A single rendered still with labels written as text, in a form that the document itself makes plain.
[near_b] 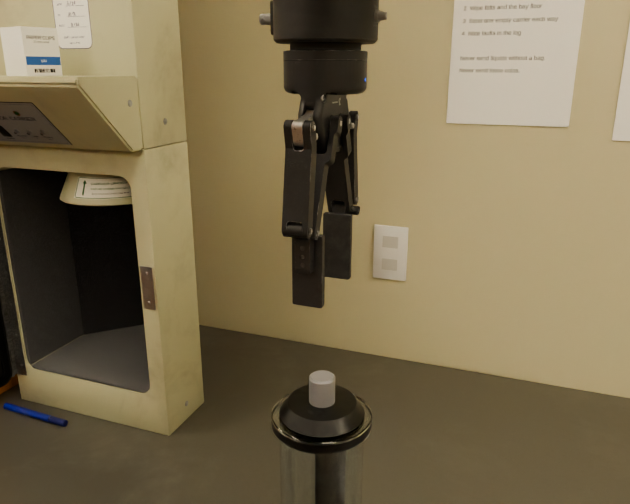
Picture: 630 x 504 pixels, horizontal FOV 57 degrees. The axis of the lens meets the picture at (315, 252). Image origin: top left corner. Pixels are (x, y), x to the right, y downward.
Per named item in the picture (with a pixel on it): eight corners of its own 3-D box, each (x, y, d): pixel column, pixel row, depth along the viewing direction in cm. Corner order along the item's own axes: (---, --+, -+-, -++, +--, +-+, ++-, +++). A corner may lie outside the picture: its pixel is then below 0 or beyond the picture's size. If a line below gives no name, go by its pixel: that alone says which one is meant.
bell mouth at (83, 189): (108, 182, 109) (105, 152, 107) (189, 188, 103) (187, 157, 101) (34, 201, 93) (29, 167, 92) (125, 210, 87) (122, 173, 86)
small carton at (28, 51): (41, 75, 81) (35, 29, 79) (63, 75, 78) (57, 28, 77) (6, 75, 77) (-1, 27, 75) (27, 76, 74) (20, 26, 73)
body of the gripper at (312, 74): (304, 49, 57) (304, 145, 59) (266, 46, 49) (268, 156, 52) (378, 48, 54) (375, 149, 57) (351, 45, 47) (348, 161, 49)
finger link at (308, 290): (325, 234, 53) (322, 236, 52) (324, 306, 55) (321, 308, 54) (294, 231, 54) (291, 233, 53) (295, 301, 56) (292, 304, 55)
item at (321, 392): (299, 400, 69) (298, 349, 67) (374, 415, 66) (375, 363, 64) (265, 444, 61) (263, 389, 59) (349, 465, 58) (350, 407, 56)
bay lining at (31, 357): (118, 313, 125) (99, 148, 115) (224, 331, 117) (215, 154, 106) (28, 364, 103) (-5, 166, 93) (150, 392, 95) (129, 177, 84)
